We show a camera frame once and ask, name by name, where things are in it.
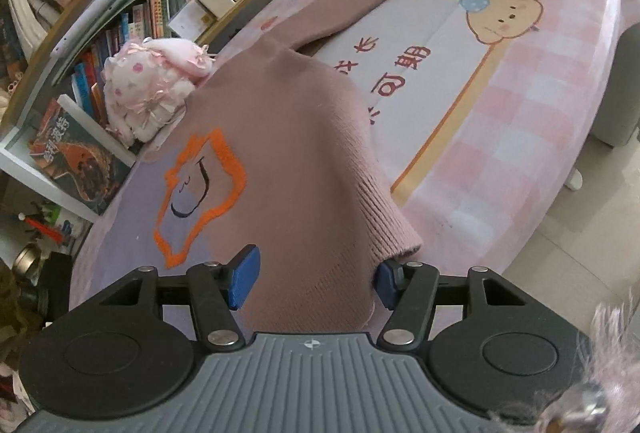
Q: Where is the ribbed cream basket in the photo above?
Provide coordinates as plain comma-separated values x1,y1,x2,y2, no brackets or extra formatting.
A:
4,0,51,48

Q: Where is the dark illustrated cover book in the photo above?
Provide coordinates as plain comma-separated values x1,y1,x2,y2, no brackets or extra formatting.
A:
27,95,138,216

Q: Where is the white and pink plush rabbit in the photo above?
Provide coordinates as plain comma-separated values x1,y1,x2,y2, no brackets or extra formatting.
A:
101,38,213,146

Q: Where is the wooden and white bookshelf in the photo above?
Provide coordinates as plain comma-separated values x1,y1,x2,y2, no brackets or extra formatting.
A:
0,0,351,224

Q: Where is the black box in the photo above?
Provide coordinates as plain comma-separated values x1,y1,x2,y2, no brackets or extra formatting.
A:
36,253,75,329

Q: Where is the row of colourful upright books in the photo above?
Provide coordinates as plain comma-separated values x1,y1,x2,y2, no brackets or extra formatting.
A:
70,0,218,124

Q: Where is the light purple towel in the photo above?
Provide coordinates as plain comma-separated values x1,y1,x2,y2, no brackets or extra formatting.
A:
69,0,463,334

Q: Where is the fuzzy pink garment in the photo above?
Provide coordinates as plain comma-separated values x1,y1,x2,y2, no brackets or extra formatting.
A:
485,293,640,433

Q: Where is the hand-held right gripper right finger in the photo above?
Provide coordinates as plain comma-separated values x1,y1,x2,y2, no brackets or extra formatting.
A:
375,259,568,350

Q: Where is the metal bowl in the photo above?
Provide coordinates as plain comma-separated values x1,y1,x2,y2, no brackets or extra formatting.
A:
12,243,47,280

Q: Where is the pink checked printed blanket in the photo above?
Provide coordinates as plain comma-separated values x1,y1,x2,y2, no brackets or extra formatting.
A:
200,0,637,274

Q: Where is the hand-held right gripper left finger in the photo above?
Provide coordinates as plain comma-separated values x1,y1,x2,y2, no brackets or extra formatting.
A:
70,244,262,351

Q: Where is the white tub with green lid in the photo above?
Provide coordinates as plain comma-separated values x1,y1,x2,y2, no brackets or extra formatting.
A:
50,208,87,241

